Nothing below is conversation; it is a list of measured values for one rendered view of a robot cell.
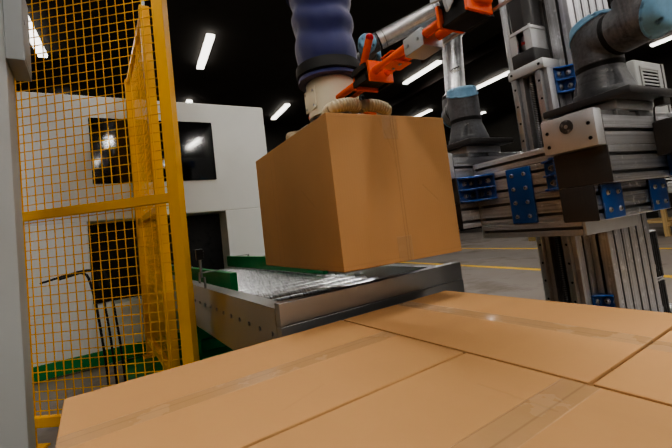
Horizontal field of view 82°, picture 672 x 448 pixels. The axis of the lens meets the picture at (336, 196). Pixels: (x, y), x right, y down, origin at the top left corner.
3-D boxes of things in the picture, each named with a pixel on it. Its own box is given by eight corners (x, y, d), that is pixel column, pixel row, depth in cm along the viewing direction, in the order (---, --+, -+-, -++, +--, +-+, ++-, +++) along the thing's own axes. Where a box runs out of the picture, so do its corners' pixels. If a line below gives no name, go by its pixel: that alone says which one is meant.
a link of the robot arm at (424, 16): (478, -3, 147) (364, 58, 152) (472, 12, 158) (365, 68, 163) (464, -28, 148) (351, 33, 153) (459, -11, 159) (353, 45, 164)
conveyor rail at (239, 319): (155, 298, 292) (153, 273, 293) (162, 296, 295) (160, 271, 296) (280, 383, 98) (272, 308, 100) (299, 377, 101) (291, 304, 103)
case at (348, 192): (265, 265, 145) (255, 161, 148) (355, 251, 164) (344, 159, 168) (344, 273, 93) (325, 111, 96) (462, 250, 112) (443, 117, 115)
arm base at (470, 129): (468, 148, 159) (465, 125, 160) (498, 139, 146) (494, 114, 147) (441, 149, 153) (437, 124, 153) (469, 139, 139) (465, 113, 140)
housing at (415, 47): (403, 58, 94) (401, 40, 94) (424, 60, 97) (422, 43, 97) (422, 44, 87) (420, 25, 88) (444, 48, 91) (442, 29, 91)
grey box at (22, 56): (15, 81, 144) (10, 4, 146) (33, 82, 147) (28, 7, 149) (5, 58, 127) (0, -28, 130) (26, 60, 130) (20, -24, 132)
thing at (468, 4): (437, 29, 82) (434, 7, 82) (462, 34, 86) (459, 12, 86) (467, 7, 75) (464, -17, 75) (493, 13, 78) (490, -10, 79)
